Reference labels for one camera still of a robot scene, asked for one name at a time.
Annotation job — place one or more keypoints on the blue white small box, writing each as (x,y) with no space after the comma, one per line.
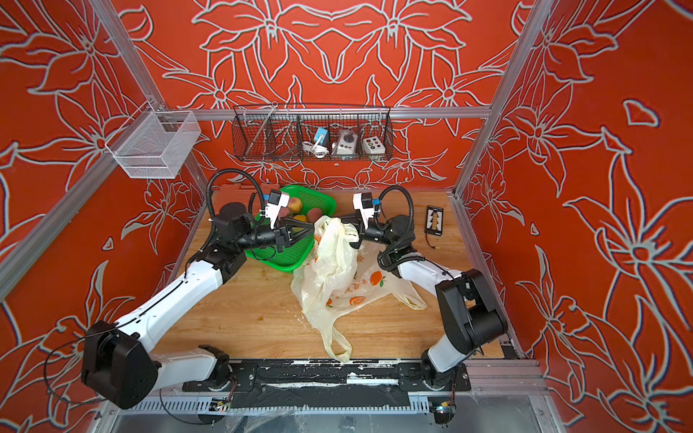
(321,136)

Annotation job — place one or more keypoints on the grey white timer device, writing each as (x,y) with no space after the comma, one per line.
(346,143)

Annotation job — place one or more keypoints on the pink peach right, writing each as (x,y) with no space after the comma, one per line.
(314,215)

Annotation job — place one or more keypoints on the white orange-print plastic bag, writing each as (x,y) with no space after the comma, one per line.
(336,279)

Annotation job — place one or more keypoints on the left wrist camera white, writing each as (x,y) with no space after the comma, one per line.
(275,201)

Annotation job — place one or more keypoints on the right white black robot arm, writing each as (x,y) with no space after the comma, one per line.
(470,313)

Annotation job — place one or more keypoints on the green plastic basket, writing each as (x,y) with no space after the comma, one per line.
(293,256)

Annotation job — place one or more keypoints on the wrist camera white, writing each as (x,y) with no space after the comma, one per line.
(275,201)
(365,204)

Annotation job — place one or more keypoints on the white button remote box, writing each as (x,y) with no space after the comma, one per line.
(373,147)

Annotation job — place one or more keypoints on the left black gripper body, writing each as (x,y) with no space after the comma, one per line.
(262,236)

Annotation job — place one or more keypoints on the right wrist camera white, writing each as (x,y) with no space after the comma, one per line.
(365,204)

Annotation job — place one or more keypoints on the black wire wall basket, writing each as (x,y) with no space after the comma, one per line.
(284,132)

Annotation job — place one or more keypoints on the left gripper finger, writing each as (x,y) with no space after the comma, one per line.
(297,225)
(299,241)

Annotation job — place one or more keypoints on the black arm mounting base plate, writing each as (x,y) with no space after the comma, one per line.
(325,385)

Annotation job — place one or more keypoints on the pink yellow peach top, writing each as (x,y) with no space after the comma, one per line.
(295,205)

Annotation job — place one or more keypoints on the clear plastic wall bin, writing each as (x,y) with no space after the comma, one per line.
(155,146)

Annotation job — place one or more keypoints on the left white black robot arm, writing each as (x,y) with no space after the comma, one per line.
(119,363)

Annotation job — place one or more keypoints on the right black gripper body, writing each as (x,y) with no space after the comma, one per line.
(381,235)

